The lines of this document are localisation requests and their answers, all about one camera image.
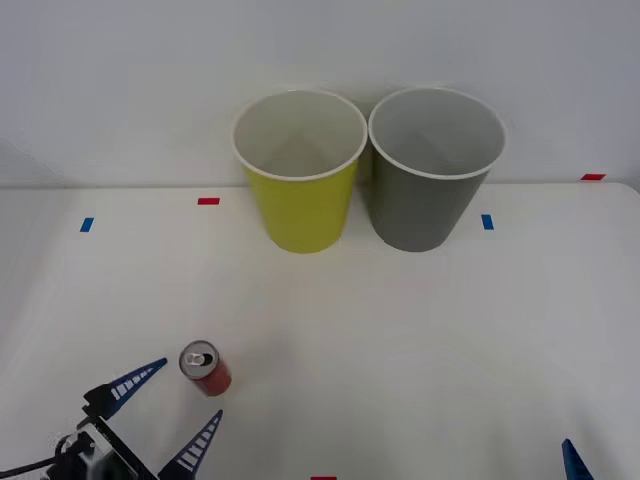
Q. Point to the silver and black left arm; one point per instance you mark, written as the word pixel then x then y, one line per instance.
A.
pixel 80 452

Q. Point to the yellow-green plastic bin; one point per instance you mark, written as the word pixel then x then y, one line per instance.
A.
pixel 305 215

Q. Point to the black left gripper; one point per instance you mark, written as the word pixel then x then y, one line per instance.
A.
pixel 131 457

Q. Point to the red drink can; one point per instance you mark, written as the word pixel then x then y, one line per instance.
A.
pixel 212 379

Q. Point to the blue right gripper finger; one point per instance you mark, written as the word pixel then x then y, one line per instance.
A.
pixel 575 462

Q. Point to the grey plastic bin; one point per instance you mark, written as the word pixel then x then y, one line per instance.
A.
pixel 417 215

